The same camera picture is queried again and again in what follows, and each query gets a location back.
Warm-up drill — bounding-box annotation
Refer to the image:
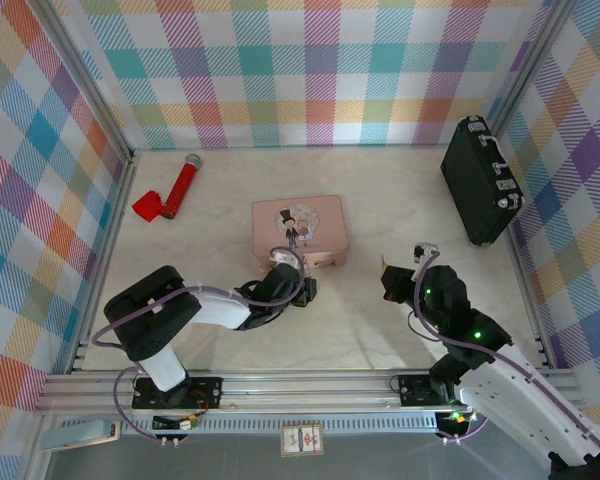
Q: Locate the pink wedding tin box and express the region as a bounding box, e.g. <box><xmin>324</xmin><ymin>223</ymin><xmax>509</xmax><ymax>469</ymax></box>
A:
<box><xmin>251</xmin><ymin>194</ymin><xmax>350</xmax><ymax>271</ymax></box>

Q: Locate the black briefcase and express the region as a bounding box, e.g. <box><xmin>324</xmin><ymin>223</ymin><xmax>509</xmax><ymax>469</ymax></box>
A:
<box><xmin>439</xmin><ymin>114</ymin><xmax>525</xmax><ymax>247</ymax></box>

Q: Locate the playing card box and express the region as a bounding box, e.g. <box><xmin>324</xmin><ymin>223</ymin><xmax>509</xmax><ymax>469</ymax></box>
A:
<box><xmin>279</xmin><ymin>422</ymin><xmax>326</xmax><ymax>458</ymax></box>

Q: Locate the red toy microphone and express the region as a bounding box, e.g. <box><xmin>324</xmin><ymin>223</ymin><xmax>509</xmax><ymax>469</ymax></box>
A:
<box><xmin>160</xmin><ymin>154</ymin><xmax>204</xmax><ymax>221</ymax></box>

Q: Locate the red block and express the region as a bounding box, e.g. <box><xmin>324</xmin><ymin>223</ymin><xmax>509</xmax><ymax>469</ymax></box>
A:
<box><xmin>132</xmin><ymin>191</ymin><xmax>164</xmax><ymax>222</ymax></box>

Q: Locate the teal flat device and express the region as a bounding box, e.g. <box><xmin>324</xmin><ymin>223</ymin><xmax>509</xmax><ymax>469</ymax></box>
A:
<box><xmin>39</xmin><ymin>419</ymin><xmax>122</xmax><ymax>452</ymax></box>

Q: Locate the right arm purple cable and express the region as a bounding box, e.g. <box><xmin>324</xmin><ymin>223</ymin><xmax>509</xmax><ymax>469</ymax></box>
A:
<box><xmin>410</xmin><ymin>249</ymin><xmax>600</xmax><ymax>461</ymax></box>

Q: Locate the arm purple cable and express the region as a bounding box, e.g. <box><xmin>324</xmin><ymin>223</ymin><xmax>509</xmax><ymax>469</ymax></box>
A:
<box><xmin>410</xmin><ymin>249</ymin><xmax>600</xmax><ymax>461</ymax></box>
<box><xmin>90</xmin><ymin>246</ymin><xmax>309</xmax><ymax>444</ymax></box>

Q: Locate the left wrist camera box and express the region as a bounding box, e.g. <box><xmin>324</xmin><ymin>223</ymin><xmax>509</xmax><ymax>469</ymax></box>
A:
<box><xmin>269</xmin><ymin>248</ymin><xmax>304</xmax><ymax>275</ymax></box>

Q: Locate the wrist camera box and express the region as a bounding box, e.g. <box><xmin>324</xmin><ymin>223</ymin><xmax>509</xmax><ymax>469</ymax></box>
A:
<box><xmin>413</xmin><ymin>242</ymin><xmax>440</xmax><ymax>264</ymax></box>
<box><xmin>269</xmin><ymin>248</ymin><xmax>304</xmax><ymax>275</ymax></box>

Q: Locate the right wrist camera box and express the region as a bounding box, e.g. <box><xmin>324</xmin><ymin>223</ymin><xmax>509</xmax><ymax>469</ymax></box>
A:
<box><xmin>413</xmin><ymin>242</ymin><xmax>440</xmax><ymax>264</ymax></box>

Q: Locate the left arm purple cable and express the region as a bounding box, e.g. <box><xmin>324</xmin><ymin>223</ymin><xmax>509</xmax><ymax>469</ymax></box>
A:
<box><xmin>90</xmin><ymin>246</ymin><xmax>309</xmax><ymax>444</ymax></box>

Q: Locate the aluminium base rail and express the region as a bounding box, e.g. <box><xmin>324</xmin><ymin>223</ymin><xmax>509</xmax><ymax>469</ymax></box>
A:
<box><xmin>34</xmin><ymin>369</ymin><xmax>586</xmax><ymax>417</ymax></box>

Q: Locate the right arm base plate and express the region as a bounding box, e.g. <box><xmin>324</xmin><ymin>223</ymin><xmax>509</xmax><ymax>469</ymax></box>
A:
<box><xmin>397</xmin><ymin>373</ymin><xmax>464</xmax><ymax>408</ymax></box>

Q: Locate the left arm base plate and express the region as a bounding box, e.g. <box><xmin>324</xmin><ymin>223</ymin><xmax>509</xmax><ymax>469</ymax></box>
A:
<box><xmin>132</xmin><ymin>377</ymin><xmax>224</xmax><ymax>412</ymax></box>

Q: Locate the slotted cable duct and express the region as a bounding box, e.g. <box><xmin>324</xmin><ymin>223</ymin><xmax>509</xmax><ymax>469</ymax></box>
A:
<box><xmin>119</xmin><ymin>415</ymin><xmax>440</xmax><ymax>435</ymax></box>

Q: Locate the aluminium frame post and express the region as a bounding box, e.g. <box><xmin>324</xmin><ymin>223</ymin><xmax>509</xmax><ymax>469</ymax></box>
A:
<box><xmin>489</xmin><ymin>0</ymin><xmax>579</xmax><ymax>139</ymax></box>
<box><xmin>39</xmin><ymin>0</ymin><xmax>137</xmax><ymax>161</ymax></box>

